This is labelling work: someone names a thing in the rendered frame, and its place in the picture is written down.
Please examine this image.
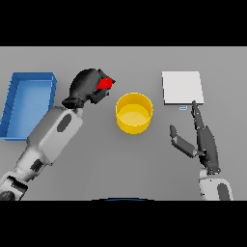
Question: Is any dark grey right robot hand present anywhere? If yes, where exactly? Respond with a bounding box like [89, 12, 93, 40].
[169, 99, 222, 175]

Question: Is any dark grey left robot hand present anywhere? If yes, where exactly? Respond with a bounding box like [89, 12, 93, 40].
[61, 68, 114, 109]

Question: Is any red beaker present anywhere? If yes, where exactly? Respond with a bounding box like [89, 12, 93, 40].
[96, 76, 117, 90]

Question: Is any yellow bowl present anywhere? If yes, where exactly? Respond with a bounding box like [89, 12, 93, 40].
[115, 92, 154, 135]

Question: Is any pale square measuring scale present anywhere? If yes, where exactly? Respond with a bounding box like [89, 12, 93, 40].
[161, 70, 206, 106]

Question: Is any blue tray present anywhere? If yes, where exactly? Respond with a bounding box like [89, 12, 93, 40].
[0, 71, 58, 142]

